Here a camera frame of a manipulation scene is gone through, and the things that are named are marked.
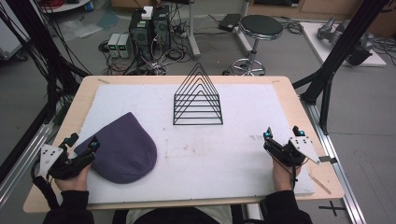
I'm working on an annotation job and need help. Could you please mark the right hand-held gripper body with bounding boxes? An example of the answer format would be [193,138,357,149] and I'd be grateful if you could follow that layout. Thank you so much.
[262,135,322,168]

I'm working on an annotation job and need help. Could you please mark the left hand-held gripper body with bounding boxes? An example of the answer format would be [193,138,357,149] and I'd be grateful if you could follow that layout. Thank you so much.
[38,143,96,181]

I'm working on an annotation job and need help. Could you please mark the purple knitted beanie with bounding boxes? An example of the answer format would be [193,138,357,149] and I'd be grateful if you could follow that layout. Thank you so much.
[73,111,158,185]

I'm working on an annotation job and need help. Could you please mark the person's left hand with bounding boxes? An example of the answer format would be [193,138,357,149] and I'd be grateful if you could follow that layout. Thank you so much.
[53,153,93,192]

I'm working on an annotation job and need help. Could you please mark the person's right hand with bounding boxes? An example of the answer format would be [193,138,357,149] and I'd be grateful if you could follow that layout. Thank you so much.
[271,154,303,192]

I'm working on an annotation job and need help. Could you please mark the wooden table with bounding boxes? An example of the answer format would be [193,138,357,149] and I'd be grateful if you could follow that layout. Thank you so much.
[22,75,346,215]

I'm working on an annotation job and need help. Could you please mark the thin wooden stick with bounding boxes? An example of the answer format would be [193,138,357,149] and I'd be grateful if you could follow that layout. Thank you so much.
[309,175,332,196]

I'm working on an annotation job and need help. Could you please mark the white foam mat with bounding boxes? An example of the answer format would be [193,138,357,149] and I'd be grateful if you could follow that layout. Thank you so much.
[56,83,317,205]

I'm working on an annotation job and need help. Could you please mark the white floor platform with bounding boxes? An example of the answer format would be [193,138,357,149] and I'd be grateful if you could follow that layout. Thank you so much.
[300,21,388,68]

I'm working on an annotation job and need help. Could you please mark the white power supply unit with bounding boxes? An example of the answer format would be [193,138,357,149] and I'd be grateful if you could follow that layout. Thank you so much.
[117,33,134,59]
[106,33,121,59]

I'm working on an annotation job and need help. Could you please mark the white desk leg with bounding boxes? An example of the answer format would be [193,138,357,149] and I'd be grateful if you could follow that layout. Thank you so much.
[234,0,254,54]
[186,0,202,61]

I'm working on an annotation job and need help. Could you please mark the black round stool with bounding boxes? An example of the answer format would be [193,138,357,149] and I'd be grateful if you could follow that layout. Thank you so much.
[230,14,285,77]

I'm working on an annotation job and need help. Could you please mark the clear plastic sheet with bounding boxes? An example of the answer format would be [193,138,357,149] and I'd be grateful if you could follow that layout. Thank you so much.
[58,19,105,41]

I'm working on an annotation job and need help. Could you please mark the person's torso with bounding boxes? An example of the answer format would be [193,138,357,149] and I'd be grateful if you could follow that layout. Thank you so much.
[111,204,248,224]

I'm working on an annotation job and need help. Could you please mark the black computer tower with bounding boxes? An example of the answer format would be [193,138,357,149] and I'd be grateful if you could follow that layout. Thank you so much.
[151,5,173,53]
[128,10,154,62]

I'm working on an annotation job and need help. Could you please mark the black flat box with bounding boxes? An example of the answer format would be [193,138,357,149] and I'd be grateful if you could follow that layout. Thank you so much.
[218,13,243,33]

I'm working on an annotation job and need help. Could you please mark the round white table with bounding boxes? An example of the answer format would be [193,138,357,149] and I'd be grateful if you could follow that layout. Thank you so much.
[38,0,92,14]

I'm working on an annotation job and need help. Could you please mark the white box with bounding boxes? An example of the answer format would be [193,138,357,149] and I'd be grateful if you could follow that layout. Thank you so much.
[141,6,154,21]

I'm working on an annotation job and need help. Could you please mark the right gripper thin cable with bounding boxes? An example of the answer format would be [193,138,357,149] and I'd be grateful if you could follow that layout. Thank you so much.
[276,157,310,191]

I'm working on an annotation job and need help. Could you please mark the aluminium rail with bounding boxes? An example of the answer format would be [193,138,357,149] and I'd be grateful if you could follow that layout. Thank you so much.
[0,120,56,207]
[299,95,368,224]

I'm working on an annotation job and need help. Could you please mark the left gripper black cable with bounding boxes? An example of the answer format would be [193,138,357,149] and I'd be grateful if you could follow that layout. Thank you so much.
[30,158,61,210]

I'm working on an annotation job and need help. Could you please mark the black wire file rack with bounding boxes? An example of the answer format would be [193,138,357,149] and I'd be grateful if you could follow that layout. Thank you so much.
[172,62,224,126]

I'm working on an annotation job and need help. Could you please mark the black metal frame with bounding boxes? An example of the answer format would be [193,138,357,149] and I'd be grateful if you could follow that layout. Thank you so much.
[0,0,92,185]
[291,0,391,135]

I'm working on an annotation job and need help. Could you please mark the black floor cables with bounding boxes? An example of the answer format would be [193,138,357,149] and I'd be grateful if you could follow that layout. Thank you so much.
[272,14,304,35]

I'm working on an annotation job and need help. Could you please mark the tangle of floor cables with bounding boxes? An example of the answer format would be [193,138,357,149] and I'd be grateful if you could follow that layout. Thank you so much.
[98,18,194,77]

